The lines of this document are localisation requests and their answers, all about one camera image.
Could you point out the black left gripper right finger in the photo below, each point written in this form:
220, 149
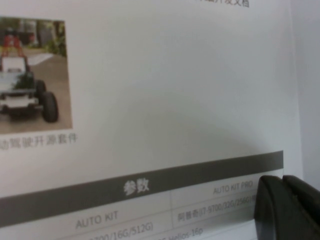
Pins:
302, 192

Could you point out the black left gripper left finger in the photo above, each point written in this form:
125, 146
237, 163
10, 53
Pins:
280, 215

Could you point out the robot catalog book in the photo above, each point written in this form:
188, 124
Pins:
150, 100

